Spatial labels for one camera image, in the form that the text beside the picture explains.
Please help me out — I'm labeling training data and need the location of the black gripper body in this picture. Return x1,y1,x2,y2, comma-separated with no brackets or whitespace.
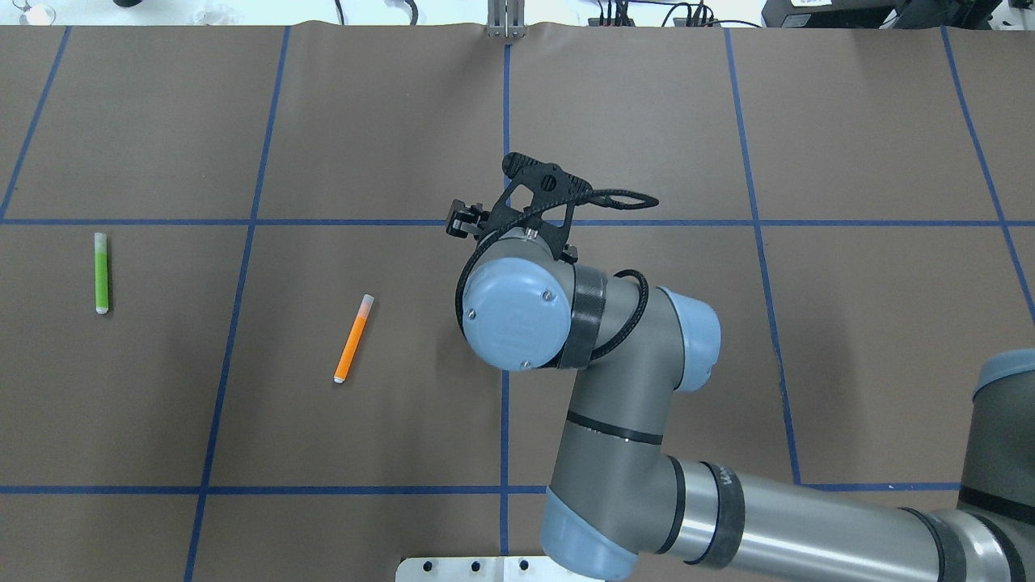
445,199,494,242

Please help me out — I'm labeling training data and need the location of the orange highlighter pen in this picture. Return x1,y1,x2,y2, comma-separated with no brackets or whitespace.
332,294,376,386

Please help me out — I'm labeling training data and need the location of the green highlighter pen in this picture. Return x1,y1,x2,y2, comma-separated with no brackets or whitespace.
93,232,110,314

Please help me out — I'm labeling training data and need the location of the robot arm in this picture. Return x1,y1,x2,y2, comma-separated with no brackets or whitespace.
445,200,1033,581

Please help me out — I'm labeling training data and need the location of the brown paper table mat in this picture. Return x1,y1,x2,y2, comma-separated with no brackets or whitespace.
1,22,1033,581

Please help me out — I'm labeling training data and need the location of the aluminium frame post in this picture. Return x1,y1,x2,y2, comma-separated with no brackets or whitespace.
485,0,527,40

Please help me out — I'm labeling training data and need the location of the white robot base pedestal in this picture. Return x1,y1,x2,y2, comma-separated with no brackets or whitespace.
395,556,581,581

